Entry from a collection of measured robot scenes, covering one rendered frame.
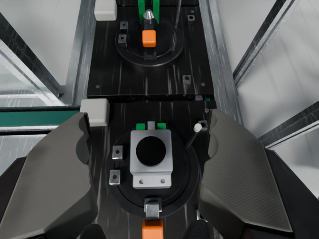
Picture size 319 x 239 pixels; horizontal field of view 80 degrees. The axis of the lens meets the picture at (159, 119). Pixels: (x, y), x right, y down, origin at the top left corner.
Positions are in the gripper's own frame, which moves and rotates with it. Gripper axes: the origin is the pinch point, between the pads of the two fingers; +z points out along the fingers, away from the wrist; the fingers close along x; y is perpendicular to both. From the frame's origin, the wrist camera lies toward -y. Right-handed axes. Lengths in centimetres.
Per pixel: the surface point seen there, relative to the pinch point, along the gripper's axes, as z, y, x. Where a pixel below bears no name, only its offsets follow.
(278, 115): 28.3, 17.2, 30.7
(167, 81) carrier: 24.1, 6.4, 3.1
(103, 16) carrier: 36.9, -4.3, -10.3
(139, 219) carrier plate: 5.3, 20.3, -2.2
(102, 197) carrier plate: 7.8, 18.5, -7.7
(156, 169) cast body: 2.7, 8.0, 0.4
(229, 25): 53, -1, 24
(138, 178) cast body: 4.1, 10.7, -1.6
